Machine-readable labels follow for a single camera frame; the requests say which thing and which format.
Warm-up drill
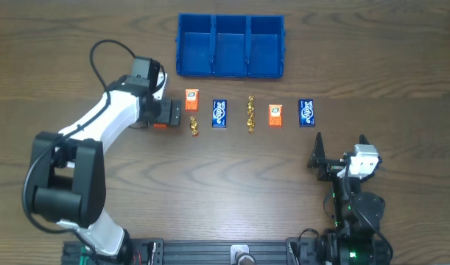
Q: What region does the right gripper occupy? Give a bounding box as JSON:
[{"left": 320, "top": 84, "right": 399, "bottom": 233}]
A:
[{"left": 307, "top": 131, "right": 371, "bottom": 182}]

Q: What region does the blue candy pack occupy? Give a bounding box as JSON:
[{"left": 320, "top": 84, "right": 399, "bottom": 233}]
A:
[
  {"left": 211, "top": 99, "right": 228, "bottom": 129},
  {"left": 298, "top": 98, "right": 316, "bottom": 129}
]

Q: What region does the blue tray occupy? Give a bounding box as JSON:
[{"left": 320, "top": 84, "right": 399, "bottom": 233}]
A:
[{"left": 175, "top": 13, "right": 286, "bottom": 80}]

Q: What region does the mounting rail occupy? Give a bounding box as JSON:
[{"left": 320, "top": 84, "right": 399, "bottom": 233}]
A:
[{"left": 61, "top": 238, "right": 390, "bottom": 265}]

